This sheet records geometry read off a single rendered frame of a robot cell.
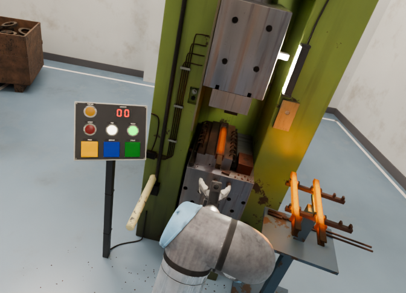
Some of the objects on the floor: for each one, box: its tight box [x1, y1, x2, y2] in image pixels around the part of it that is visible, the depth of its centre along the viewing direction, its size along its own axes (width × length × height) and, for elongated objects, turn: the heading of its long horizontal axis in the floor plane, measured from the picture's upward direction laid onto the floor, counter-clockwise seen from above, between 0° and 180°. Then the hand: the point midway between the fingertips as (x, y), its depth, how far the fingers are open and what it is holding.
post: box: [103, 161, 115, 259], centre depth 173 cm, size 4×4×108 cm
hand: (215, 180), depth 136 cm, fingers open, 14 cm apart
